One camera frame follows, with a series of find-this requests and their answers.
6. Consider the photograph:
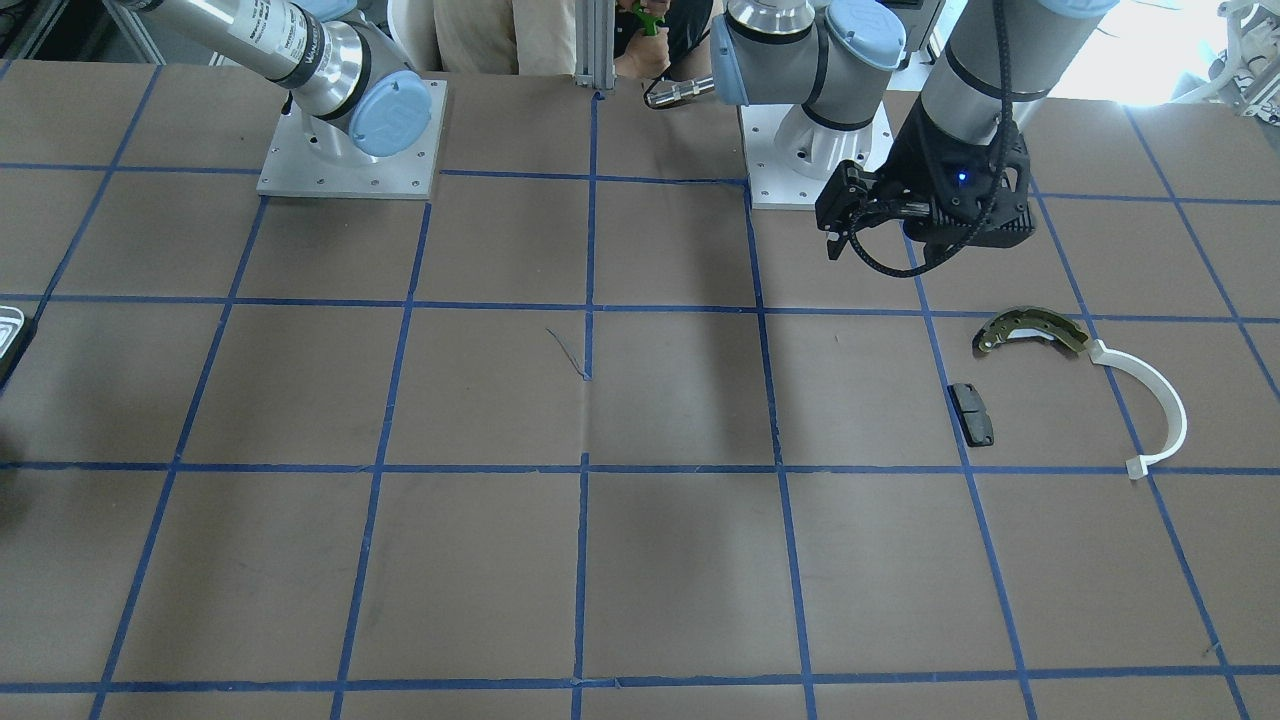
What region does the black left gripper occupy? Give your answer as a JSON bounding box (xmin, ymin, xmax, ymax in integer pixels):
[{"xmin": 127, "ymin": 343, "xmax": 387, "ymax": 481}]
[{"xmin": 879, "ymin": 100, "xmax": 1034, "ymax": 249}]

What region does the white curved plastic part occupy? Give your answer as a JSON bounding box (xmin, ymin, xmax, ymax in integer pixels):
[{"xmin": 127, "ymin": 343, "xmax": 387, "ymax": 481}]
[{"xmin": 1088, "ymin": 340, "xmax": 1188, "ymax": 480}]

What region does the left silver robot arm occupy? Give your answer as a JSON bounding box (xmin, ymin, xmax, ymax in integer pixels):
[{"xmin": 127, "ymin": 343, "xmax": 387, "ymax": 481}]
[{"xmin": 709, "ymin": 1, "xmax": 1114, "ymax": 260}]

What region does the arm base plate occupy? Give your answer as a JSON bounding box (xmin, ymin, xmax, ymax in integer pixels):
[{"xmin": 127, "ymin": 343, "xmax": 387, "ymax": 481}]
[
  {"xmin": 256, "ymin": 79, "xmax": 449, "ymax": 201},
  {"xmin": 739, "ymin": 102, "xmax": 893, "ymax": 211}
]

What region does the brass brake shoe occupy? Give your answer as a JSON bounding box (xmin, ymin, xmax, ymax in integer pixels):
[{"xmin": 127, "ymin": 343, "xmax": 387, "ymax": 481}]
[{"xmin": 972, "ymin": 305, "xmax": 1091, "ymax": 354}]

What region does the silver metal tray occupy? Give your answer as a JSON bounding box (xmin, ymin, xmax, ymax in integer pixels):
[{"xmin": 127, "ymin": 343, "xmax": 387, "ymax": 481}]
[{"xmin": 1, "ymin": 305, "xmax": 28, "ymax": 372}]

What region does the dark grey brake pad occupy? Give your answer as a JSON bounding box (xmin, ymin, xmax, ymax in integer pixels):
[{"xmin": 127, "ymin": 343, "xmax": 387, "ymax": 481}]
[{"xmin": 948, "ymin": 383, "xmax": 995, "ymax": 448}]

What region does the person in beige shirt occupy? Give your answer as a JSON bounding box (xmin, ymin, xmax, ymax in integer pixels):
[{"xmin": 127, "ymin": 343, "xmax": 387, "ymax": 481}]
[{"xmin": 431, "ymin": 1, "xmax": 723, "ymax": 79}]

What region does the loose blue tape thread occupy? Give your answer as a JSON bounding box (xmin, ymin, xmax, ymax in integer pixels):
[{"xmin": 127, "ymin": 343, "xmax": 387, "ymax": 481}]
[{"xmin": 545, "ymin": 327, "xmax": 591, "ymax": 382}]

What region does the aluminium frame post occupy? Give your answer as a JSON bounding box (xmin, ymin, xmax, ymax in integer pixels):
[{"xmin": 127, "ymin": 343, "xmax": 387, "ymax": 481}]
[{"xmin": 573, "ymin": 0, "xmax": 617, "ymax": 94}]

